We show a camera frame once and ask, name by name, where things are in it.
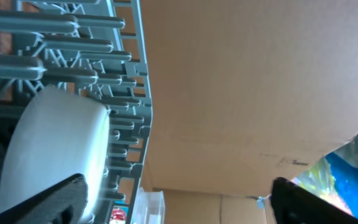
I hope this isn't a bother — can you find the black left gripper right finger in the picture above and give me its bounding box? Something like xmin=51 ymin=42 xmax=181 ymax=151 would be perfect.
xmin=270 ymin=177 xmax=358 ymax=224

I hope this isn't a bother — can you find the grey plastic dish rack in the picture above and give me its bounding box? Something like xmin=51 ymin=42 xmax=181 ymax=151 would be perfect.
xmin=0 ymin=1 xmax=153 ymax=223

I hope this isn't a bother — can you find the teal plastic tray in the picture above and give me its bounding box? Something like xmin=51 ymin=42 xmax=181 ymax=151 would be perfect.
xmin=114 ymin=200 xmax=129 ymax=207

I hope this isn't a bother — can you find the grey white bowl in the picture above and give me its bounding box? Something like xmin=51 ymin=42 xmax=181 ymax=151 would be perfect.
xmin=0 ymin=86 xmax=109 ymax=222

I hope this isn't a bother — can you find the red snack wrapper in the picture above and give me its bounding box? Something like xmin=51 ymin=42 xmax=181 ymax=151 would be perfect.
xmin=109 ymin=207 xmax=127 ymax=224

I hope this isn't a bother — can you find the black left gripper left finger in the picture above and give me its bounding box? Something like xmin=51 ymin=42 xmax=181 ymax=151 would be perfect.
xmin=0 ymin=174 xmax=88 ymax=224

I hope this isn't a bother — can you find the clear plastic bin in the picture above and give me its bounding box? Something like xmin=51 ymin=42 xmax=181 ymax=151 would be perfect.
xmin=131 ymin=187 xmax=165 ymax=224

